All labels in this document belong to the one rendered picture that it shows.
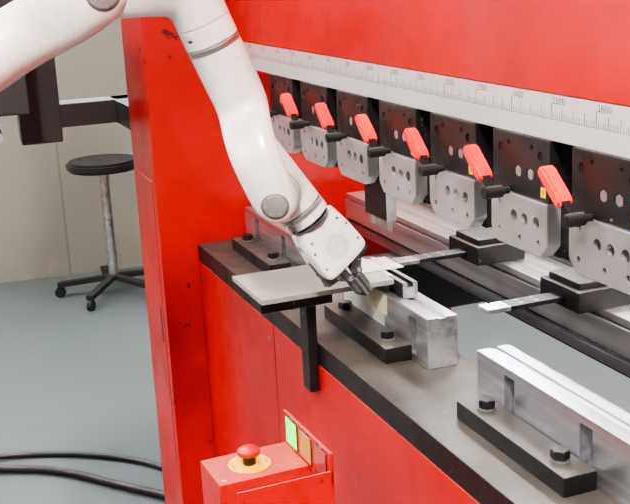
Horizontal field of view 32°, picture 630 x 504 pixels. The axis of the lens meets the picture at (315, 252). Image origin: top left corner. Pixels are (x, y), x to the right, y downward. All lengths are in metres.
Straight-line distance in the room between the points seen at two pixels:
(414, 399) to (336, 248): 0.30
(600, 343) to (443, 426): 0.37
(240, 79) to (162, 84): 1.04
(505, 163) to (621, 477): 0.46
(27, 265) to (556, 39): 4.82
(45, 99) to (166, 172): 0.60
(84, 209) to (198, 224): 3.12
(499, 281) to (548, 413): 0.64
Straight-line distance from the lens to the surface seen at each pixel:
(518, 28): 1.55
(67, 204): 5.99
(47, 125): 3.33
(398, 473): 1.87
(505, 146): 1.60
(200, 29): 1.78
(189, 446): 3.09
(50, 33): 1.69
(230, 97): 1.80
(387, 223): 2.10
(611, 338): 1.94
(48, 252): 6.04
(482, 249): 2.19
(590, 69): 1.41
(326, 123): 2.13
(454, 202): 1.74
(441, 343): 1.96
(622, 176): 1.37
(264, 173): 1.77
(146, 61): 2.81
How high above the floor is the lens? 1.59
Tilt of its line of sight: 15 degrees down
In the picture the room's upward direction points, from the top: 3 degrees counter-clockwise
